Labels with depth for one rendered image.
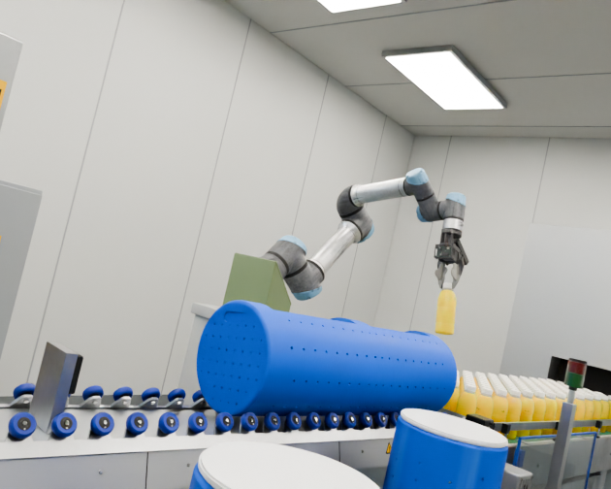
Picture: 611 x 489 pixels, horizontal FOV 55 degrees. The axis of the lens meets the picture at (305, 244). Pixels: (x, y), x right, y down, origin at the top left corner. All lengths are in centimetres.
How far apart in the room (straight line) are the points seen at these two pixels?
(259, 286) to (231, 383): 67
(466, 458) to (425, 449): 10
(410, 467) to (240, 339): 52
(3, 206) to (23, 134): 146
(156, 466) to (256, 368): 31
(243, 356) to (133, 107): 330
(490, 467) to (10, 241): 208
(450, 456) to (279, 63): 454
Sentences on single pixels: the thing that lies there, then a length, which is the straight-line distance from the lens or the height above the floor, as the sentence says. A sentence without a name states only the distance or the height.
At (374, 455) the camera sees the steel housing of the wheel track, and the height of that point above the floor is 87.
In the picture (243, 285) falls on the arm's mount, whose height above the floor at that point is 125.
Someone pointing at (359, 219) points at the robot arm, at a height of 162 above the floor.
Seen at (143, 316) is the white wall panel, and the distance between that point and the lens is 477.
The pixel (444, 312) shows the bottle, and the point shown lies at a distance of 216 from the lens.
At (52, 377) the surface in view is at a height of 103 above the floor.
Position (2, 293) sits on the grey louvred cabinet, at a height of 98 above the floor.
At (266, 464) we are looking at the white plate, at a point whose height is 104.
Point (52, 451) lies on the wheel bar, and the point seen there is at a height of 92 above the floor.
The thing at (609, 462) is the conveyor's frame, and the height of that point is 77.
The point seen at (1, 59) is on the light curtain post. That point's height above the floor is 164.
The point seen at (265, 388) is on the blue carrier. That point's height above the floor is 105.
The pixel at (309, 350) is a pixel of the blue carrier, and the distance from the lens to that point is 148.
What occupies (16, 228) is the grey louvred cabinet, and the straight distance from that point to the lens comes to 277.
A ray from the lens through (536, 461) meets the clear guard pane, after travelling 248.
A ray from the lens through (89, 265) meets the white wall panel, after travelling 443.
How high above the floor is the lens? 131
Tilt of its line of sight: 4 degrees up
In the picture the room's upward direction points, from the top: 13 degrees clockwise
